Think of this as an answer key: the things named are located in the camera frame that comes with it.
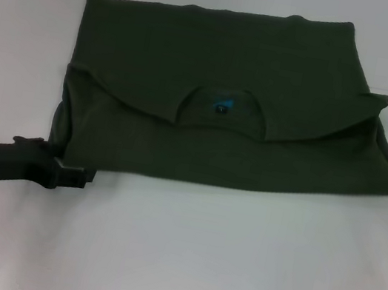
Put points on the dark green printed t-shirt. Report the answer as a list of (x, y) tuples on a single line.
[(212, 62)]

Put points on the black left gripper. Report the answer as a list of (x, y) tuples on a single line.
[(18, 163)]

